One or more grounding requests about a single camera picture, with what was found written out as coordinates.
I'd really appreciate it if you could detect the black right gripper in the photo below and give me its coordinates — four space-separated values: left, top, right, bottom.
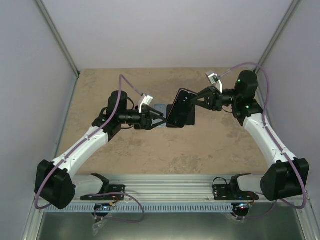
190 85 241 112

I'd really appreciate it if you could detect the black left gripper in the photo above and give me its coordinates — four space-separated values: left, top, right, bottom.
119 106 167 131

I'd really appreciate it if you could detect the light blue phone case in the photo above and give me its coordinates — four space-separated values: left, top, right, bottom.
152 103 167 125

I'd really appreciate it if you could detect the phone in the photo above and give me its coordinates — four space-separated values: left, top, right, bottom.
133 124 145 130
166 88 198 128

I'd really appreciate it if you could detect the silver-edged black smartphone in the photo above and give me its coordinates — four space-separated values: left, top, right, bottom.
185 107 196 126

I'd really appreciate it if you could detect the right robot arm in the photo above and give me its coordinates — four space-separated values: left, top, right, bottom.
193 70 310 201

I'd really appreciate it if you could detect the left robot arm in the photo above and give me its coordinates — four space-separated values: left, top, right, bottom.
34 91 166 210

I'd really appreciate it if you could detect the left circuit board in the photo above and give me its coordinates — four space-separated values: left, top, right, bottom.
93 201 118 212

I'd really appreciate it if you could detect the circuit board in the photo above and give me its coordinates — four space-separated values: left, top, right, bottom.
93 201 118 212
232 201 253 211

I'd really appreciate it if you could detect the right circuit board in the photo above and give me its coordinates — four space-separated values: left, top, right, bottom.
232 201 253 211

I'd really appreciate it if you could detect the clear plastic bag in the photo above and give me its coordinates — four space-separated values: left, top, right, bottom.
92 218 105 236

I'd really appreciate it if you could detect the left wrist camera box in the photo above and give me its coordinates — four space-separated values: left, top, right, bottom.
137 93 154 114

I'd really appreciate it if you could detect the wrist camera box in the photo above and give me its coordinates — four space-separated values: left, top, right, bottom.
137 93 154 114
205 70 223 94

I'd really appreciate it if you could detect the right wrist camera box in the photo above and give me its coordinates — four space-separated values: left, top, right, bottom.
205 70 223 94

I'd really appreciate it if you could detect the aluminium rail beam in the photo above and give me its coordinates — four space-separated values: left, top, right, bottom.
34 174 311 202

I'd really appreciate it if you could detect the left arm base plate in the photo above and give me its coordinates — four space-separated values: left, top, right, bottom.
80 184 126 202

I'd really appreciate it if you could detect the slotted cable duct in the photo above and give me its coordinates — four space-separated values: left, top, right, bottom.
45 203 233 213

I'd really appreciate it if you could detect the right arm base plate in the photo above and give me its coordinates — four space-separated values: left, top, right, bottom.
212 176 259 202

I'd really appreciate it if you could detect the right frame post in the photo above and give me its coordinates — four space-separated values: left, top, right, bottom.
258 0 302 66

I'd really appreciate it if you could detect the frame post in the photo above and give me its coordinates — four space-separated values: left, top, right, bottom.
258 0 302 66
34 0 80 79

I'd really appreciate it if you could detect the left frame post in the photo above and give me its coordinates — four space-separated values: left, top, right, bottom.
34 0 80 79

